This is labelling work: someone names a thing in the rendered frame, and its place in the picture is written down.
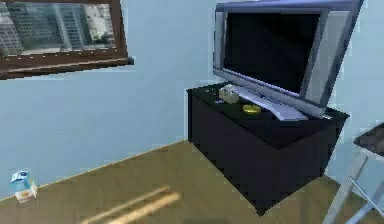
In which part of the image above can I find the beige tissue box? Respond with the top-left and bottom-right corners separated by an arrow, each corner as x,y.
218,84 -> 240,105

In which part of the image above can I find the small yellow dish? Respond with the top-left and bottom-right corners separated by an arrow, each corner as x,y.
242,103 -> 262,115

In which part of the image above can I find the black television cabinet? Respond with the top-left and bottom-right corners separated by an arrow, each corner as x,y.
186,82 -> 350,217

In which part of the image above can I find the silver flat television set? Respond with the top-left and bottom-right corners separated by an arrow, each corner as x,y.
212,0 -> 365,122

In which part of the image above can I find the brown framed window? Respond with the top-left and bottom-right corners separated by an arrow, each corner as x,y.
0,0 -> 135,80

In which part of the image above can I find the blue and white carton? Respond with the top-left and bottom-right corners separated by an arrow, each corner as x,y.
9,169 -> 38,204

